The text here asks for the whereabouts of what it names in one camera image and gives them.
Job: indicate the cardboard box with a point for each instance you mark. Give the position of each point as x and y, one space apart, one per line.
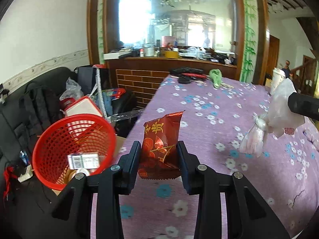
120 144

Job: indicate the black bag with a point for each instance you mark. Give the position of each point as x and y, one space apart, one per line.
87 79

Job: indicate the blue red printed bag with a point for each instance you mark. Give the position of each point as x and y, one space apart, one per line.
112 95

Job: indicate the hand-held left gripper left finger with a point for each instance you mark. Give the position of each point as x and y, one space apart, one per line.
135 164

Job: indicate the dark red foil wrapper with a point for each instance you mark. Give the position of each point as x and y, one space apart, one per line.
159 149

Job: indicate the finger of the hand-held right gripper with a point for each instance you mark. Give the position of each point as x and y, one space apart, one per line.
305 105

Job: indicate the red white carton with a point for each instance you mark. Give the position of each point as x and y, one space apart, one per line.
168 41

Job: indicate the yellow box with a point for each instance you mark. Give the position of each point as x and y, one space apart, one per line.
171 54

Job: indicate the white printed paper cup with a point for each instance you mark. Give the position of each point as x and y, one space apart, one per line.
278 78

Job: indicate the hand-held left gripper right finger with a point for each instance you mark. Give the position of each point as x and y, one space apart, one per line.
182 166

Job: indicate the white flat box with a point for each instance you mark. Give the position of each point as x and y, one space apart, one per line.
117 55

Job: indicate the brown wooden door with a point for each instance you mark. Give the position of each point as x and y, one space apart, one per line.
273 57

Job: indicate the white medicine box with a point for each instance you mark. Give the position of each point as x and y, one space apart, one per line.
83 160

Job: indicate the wooden stick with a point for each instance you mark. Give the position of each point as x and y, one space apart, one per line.
228 85

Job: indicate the red plastic mesh basket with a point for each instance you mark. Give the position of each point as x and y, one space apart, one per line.
49 139

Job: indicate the clear white plastic bag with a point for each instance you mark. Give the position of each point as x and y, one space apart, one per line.
279 109

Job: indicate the small black case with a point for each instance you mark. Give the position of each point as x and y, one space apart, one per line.
184 80

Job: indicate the green cloth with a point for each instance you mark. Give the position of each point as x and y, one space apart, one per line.
215 78

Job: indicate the bamboo wall decoration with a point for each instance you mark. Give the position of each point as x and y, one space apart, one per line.
249 29

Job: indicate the white box red rim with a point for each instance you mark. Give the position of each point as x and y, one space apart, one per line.
83 108

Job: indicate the black backpack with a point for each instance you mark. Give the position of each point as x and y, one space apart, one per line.
39 109

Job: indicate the dark blue cloth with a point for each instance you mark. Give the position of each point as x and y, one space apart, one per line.
286 73

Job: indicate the metal pot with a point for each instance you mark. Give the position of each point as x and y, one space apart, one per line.
148 50

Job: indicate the wooden stair railing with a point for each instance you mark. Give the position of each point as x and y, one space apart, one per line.
306 74

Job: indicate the black luggage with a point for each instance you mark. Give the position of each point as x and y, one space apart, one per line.
125 109

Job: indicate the black red tool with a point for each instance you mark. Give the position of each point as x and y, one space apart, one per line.
187 70

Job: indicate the wooden partition counter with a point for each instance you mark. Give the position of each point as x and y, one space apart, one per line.
139 84

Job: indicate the clear bag with contents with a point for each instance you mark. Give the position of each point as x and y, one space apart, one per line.
72 89

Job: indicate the black sofa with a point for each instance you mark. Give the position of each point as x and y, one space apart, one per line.
15 129

